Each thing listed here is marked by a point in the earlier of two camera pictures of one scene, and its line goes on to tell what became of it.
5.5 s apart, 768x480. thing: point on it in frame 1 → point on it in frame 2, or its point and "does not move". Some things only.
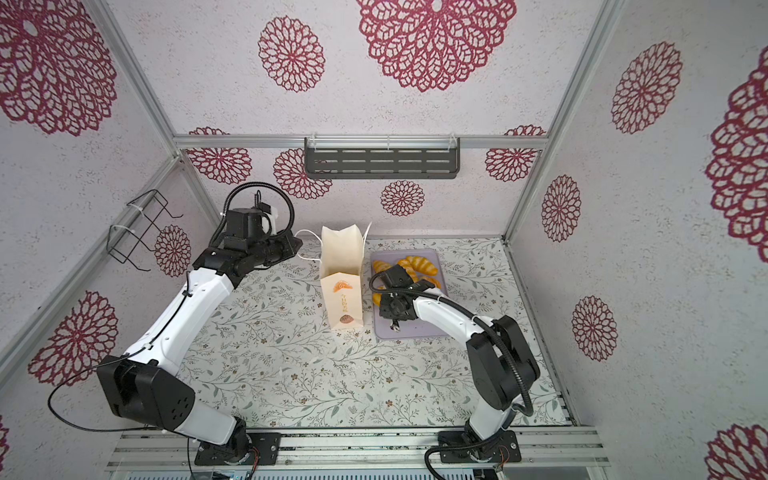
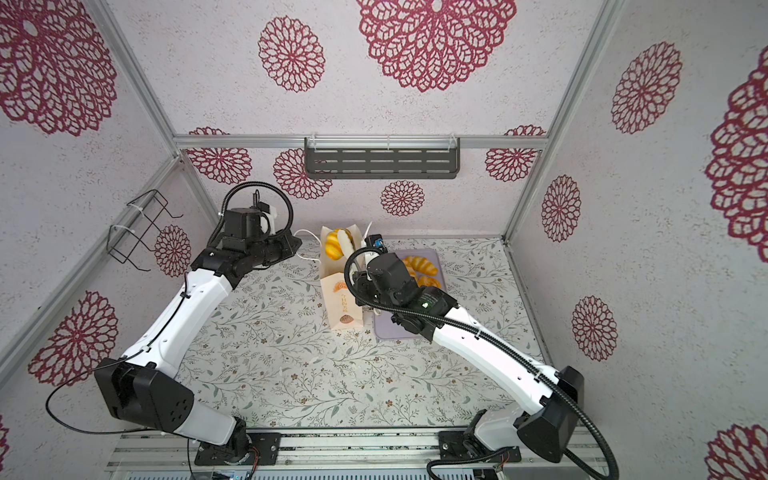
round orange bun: x=435 y=282 does not move
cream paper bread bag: x=341 y=276 does not move
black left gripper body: x=273 y=250 does not move
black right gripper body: x=387 y=307 → x=368 y=291
